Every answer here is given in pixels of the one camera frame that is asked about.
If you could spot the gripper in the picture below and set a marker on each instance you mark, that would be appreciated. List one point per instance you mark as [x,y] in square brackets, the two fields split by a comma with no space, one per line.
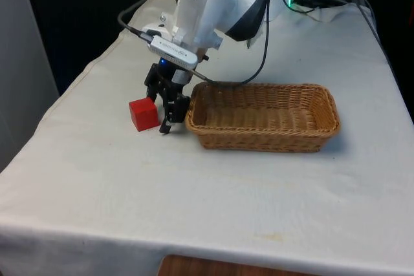
[168,74]

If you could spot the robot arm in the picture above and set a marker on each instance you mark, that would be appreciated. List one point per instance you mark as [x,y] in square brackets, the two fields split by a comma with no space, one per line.
[233,1]

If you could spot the red cube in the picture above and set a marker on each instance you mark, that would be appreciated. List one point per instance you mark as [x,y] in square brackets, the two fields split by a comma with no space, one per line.
[144,114]

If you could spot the brown wicker basket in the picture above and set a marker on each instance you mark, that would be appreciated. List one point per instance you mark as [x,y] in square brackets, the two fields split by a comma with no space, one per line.
[258,117]

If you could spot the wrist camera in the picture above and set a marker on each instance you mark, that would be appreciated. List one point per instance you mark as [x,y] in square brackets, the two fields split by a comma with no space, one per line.
[171,51]

